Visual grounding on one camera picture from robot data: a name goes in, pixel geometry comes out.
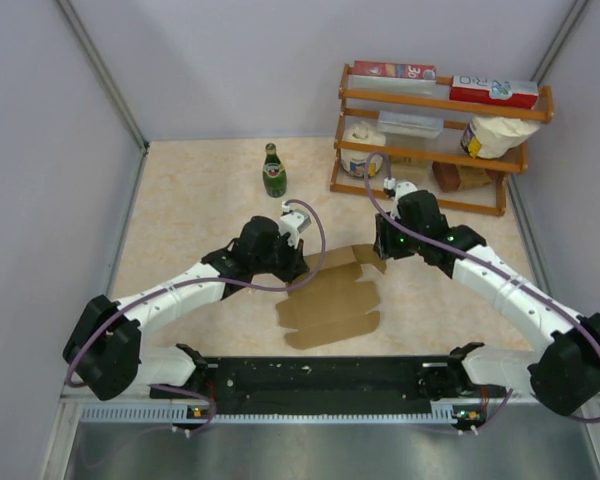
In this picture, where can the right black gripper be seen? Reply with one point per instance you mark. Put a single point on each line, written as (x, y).
(384, 244)

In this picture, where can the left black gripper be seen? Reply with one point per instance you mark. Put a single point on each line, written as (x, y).
(296, 262)

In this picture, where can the brown cardboard box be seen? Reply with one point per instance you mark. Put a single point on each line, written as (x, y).
(337, 304)

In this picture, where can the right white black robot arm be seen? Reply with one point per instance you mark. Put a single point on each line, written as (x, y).
(562, 368)

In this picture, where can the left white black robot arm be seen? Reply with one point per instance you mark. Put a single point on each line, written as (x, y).
(108, 347)

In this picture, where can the red foil box left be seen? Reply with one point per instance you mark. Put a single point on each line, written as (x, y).
(400, 71)

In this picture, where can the red white box right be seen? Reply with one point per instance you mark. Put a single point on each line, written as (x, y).
(488, 91)

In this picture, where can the tan cardboard block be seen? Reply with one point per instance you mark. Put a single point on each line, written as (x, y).
(410, 169)

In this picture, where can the brown brick block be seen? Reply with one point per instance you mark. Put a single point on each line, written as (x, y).
(447, 176)

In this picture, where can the green glass bottle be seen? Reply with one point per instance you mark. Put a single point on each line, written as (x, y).
(273, 173)

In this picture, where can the white bag left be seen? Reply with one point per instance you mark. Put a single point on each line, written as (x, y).
(360, 133)

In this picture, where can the crumpled brown paper bag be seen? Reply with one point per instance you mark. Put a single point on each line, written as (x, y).
(473, 177)

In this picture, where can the wooden shelf rack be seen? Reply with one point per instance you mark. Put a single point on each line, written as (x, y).
(490, 200)

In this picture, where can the clear plastic container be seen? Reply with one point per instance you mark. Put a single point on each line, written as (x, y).
(409, 125)

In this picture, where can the large white bag right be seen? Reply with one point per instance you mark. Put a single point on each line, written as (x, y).
(489, 137)

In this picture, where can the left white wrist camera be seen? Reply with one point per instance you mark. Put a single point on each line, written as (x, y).
(292, 223)

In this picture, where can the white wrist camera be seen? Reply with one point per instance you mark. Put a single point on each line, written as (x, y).
(292, 223)
(396, 189)

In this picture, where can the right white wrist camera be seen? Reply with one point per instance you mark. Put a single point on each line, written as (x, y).
(396, 189)

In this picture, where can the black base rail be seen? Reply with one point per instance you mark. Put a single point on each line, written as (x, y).
(332, 385)

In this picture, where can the right aluminium frame post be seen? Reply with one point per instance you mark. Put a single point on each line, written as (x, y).
(567, 28)

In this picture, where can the aluminium corner frame post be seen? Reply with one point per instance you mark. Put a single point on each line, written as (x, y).
(101, 71)

